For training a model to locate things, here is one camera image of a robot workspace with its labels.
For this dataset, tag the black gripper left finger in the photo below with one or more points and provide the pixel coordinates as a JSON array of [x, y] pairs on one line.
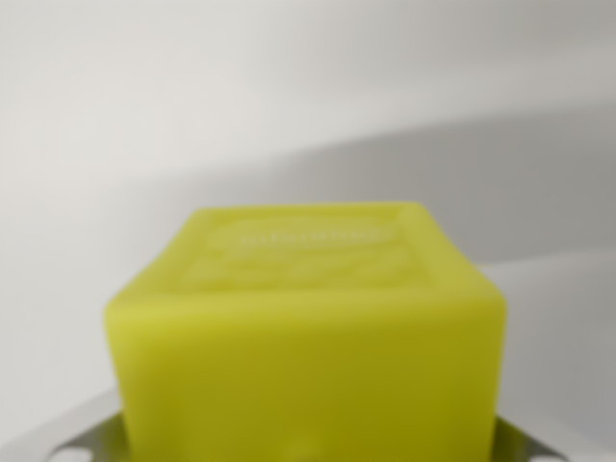
[[91, 440]]

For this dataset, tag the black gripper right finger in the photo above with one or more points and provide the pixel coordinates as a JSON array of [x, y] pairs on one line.
[[517, 445]]

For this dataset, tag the yellow cube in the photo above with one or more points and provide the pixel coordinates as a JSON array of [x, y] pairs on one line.
[[308, 346]]

